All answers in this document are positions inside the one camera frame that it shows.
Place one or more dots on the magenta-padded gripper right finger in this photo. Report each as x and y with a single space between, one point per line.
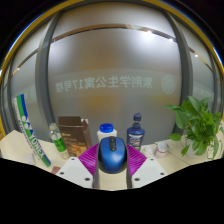
146 170

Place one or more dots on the white green shuttlecock tube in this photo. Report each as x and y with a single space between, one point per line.
29 130

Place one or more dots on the white bottle blue cap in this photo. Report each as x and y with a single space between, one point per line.
106 130

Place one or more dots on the brown cardboard box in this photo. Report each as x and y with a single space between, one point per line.
75 135

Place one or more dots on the blue computer mouse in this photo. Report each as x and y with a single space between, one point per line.
112 156

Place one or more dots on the small white packet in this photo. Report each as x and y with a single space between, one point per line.
30 159

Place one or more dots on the small white crumpled object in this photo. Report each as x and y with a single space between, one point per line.
147 151

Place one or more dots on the green potted plant white pot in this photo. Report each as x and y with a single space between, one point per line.
196 125

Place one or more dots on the small clear green-label bottle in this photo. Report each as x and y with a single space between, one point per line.
59 141

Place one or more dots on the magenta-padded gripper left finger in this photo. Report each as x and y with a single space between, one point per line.
77 170

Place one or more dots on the dark blue pump bottle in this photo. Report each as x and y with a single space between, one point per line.
135 135

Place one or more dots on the small white round jar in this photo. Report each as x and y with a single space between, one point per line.
161 150

